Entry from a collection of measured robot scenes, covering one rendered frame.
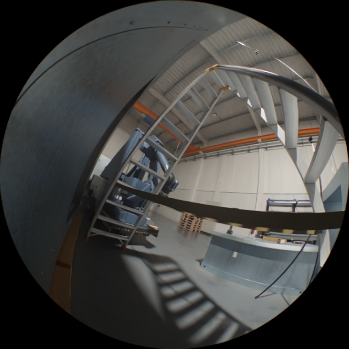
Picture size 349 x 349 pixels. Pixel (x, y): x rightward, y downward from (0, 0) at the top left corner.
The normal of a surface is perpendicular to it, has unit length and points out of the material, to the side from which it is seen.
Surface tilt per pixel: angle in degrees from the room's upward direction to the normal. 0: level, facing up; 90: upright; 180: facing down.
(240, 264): 90
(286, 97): 180
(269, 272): 90
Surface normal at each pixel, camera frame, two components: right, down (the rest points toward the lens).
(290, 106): -0.33, 0.90
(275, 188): -0.72, -0.43
